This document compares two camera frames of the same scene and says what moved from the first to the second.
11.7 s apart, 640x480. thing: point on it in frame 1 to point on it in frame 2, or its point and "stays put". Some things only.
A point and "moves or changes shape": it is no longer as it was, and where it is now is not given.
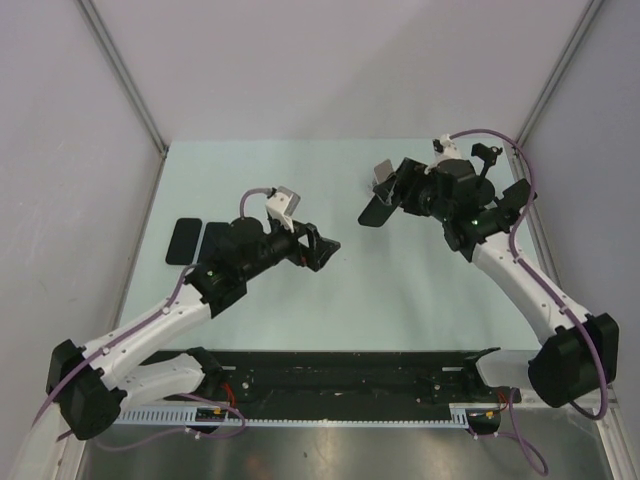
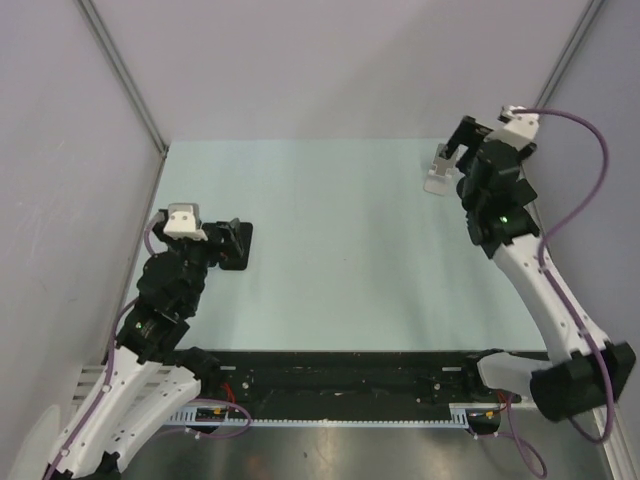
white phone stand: x=382 y=171 moves or changes shape
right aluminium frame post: x=559 y=71 stays put
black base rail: x=433 y=378 stays put
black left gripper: x=301 y=254 to x=231 y=245
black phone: x=377 y=213 moves or changes shape
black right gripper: x=410 y=173 to x=477 y=134
